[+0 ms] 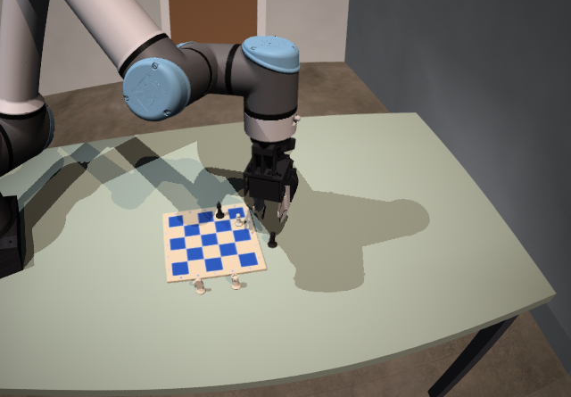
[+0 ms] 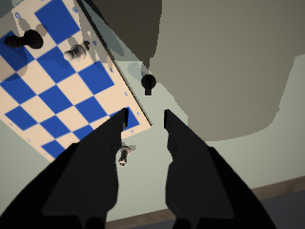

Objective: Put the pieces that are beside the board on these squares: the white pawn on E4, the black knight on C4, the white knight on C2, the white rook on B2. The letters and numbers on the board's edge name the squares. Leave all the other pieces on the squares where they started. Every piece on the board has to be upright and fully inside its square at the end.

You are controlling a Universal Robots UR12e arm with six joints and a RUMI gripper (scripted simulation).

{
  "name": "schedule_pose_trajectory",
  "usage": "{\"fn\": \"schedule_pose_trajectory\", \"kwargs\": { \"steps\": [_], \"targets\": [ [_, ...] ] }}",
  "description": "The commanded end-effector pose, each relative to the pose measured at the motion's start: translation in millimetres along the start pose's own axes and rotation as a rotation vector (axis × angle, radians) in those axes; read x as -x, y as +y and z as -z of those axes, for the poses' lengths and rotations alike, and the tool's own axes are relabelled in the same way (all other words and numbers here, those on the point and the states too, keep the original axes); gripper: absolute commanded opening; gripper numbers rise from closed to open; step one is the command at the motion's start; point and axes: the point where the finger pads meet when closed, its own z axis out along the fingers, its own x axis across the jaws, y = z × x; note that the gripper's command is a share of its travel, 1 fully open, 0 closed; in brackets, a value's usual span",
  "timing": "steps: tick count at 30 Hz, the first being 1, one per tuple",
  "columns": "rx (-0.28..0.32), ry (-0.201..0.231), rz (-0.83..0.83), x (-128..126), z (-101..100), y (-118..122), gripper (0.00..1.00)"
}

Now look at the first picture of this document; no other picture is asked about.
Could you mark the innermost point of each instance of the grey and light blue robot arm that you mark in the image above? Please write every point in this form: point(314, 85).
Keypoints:
point(160, 80)

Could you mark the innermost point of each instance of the blue and cream chessboard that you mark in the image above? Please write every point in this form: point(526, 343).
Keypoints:
point(197, 244)

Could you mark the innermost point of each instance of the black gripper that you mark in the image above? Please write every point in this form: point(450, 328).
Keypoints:
point(265, 183)

